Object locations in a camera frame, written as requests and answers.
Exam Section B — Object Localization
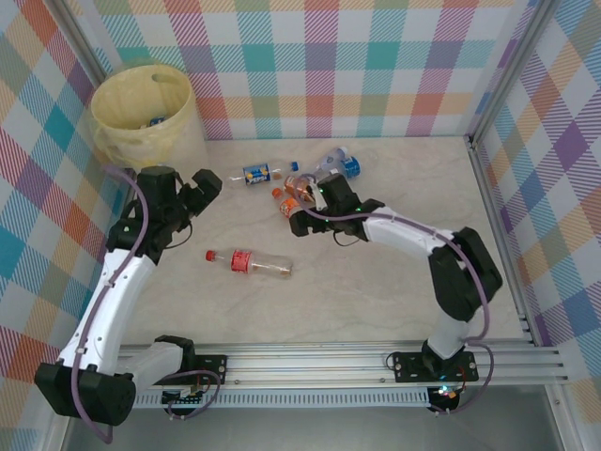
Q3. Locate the right control circuit board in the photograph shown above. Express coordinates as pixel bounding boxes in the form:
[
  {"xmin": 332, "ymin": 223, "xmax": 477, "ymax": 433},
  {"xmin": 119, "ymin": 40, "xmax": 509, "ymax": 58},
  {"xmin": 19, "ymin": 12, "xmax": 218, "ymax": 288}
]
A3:
[{"xmin": 430, "ymin": 383, "xmax": 464, "ymax": 413}]

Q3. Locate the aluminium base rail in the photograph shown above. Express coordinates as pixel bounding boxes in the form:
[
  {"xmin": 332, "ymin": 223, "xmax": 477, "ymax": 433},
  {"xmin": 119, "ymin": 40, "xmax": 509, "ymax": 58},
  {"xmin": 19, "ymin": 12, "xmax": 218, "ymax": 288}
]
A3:
[{"xmin": 50, "ymin": 345, "xmax": 568, "ymax": 390}]

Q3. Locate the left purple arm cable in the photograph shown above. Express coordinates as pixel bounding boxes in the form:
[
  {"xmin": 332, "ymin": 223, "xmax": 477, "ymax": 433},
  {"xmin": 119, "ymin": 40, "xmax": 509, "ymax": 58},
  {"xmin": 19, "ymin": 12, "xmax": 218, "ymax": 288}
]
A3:
[{"xmin": 69, "ymin": 163, "xmax": 224, "ymax": 445}]

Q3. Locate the brown label plastic bottle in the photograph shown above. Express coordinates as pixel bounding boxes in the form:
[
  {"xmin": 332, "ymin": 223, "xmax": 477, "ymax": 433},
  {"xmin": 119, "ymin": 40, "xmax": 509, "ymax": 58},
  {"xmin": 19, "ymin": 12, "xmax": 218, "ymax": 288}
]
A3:
[{"xmin": 284, "ymin": 174, "xmax": 316, "ymax": 201}]

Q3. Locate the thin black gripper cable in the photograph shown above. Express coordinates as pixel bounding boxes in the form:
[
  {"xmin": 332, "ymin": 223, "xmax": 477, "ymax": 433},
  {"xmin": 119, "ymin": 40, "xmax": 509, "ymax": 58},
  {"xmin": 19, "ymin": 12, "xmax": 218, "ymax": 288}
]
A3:
[
  {"xmin": 166, "ymin": 220, "xmax": 193, "ymax": 249},
  {"xmin": 332, "ymin": 229, "xmax": 363, "ymax": 249}
]

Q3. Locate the Pepsi label plastic bottle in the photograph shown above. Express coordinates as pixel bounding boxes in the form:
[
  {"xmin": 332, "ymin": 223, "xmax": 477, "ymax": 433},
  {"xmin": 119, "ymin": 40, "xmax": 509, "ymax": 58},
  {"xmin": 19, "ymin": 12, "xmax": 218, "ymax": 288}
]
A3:
[{"xmin": 228, "ymin": 160, "xmax": 301, "ymax": 189}]

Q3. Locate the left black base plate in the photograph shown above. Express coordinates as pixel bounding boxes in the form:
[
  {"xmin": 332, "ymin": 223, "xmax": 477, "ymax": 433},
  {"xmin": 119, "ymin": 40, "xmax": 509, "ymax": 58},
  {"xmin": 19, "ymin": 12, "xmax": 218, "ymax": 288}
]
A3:
[{"xmin": 187, "ymin": 352, "xmax": 230, "ymax": 387}]

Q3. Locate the cream plastic bin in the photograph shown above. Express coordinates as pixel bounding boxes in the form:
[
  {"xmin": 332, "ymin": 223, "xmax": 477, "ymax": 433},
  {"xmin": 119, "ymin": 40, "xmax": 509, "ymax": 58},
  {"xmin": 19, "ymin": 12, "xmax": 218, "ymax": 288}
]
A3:
[{"xmin": 90, "ymin": 65, "xmax": 208, "ymax": 187}]

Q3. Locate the clear bottle pale blue cap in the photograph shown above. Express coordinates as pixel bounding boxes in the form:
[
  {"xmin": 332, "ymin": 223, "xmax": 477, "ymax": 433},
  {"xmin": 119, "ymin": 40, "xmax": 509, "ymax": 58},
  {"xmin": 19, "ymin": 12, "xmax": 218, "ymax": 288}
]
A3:
[{"xmin": 313, "ymin": 146, "xmax": 349, "ymax": 182}]

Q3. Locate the aluminium frame post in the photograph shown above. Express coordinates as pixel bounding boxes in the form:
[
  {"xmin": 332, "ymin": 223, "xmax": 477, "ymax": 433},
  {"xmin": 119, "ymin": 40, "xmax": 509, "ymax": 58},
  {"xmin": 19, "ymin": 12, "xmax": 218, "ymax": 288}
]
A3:
[
  {"xmin": 469, "ymin": 0, "xmax": 556, "ymax": 142},
  {"xmin": 46, "ymin": 0, "xmax": 118, "ymax": 90}
]

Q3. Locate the yellow bin liner bag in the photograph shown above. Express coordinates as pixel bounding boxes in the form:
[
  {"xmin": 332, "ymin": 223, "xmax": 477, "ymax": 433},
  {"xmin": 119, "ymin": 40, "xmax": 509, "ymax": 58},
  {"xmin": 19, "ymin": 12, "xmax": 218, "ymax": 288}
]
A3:
[{"xmin": 90, "ymin": 65, "xmax": 193, "ymax": 170}]

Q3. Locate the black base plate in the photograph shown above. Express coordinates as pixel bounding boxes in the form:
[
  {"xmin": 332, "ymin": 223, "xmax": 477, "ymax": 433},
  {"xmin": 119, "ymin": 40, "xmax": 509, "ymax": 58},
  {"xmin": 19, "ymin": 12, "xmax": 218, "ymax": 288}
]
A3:
[
  {"xmin": 187, "ymin": 352, "xmax": 230, "ymax": 387},
  {"xmin": 393, "ymin": 350, "xmax": 481, "ymax": 384}
]

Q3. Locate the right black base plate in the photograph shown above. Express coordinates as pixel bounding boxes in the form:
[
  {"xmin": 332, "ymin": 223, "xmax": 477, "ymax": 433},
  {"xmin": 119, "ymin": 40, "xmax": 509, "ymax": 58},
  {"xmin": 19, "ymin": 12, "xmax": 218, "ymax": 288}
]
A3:
[{"xmin": 393, "ymin": 350, "xmax": 481, "ymax": 384}]

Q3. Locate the control circuit board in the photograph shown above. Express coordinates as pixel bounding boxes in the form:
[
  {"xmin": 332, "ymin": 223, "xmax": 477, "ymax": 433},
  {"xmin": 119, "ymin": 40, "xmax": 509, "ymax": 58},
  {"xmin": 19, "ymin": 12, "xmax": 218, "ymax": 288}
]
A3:
[
  {"xmin": 161, "ymin": 385, "xmax": 208, "ymax": 406},
  {"xmin": 430, "ymin": 383, "xmax": 464, "ymax": 413}
]

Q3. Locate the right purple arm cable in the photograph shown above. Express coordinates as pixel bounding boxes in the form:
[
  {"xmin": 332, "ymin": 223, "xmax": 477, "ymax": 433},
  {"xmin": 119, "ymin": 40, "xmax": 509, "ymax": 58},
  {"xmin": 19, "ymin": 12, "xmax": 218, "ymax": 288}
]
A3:
[{"xmin": 295, "ymin": 173, "xmax": 495, "ymax": 417}]

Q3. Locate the white slotted cable duct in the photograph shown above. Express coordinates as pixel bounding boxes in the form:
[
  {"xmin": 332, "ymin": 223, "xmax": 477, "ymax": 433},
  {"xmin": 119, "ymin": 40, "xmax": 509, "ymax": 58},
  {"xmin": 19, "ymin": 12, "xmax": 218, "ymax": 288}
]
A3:
[{"xmin": 133, "ymin": 391, "xmax": 432, "ymax": 410}]

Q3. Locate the small orange cap bottle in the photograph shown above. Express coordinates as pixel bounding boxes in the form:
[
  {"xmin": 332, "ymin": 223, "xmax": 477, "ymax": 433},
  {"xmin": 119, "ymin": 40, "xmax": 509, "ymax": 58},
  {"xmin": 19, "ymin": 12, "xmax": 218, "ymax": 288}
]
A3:
[{"xmin": 270, "ymin": 187, "xmax": 304, "ymax": 220}]

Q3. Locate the blue label water bottle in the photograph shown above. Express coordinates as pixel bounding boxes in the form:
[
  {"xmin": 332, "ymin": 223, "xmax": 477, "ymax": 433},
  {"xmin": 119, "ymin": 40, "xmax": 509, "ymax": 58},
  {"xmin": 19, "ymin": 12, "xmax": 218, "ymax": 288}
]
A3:
[{"xmin": 338, "ymin": 156, "xmax": 364, "ymax": 180}]

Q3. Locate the grey metal base panel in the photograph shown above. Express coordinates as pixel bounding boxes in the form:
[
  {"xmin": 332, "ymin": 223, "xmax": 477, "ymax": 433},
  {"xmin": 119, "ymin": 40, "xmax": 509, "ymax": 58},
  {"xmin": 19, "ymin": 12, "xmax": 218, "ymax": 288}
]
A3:
[{"xmin": 60, "ymin": 406, "xmax": 564, "ymax": 451}]

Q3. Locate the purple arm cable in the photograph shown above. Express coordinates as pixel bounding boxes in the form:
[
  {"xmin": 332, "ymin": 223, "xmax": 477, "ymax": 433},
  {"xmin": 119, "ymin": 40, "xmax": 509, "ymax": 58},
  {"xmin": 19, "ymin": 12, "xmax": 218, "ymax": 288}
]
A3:
[
  {"xmin": 295, "ymin": 173, "xmax": 495, "ymax": 417},
  {"xmin": 69, "ymin": 163, "xmax": 224, "ymax": 445}
]

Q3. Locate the red label cola bottle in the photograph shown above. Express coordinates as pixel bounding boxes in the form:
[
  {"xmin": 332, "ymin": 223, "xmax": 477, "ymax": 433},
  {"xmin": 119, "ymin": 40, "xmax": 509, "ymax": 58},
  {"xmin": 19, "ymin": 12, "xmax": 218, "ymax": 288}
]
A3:
[{"xmin": 204, "ymin": 247, "xmax": 295, "ymax": 280}]

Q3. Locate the left control circuit board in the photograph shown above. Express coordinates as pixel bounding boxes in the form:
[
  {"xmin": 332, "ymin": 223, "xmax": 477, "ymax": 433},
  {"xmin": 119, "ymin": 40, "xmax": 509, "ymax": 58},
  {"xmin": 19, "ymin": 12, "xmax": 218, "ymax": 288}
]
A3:
[{"xmin": 161, "ymin": 385, "xmax": 208, "ymax": 406}]

